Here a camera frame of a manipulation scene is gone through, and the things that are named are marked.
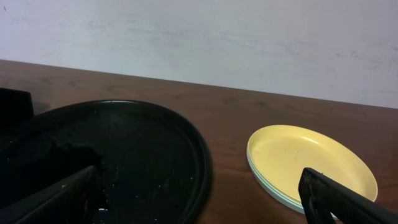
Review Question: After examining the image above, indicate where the mint plate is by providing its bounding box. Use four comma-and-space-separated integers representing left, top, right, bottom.
246, 146, 340, 220

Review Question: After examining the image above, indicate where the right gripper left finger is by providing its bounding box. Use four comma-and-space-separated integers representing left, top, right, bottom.
1, 166, 100, 224

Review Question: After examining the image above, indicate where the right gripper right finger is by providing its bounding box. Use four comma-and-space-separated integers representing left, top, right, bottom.
298, 167, 397, 224

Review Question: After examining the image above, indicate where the black rectangular tray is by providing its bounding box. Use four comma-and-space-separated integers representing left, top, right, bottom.
1, 88, 34, 126

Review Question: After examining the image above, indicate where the black round tray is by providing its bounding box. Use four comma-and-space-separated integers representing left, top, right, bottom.
1, 100, 212, 223

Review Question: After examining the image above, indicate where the yellow plate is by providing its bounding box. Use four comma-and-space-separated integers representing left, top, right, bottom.
247, 125, 378, 202

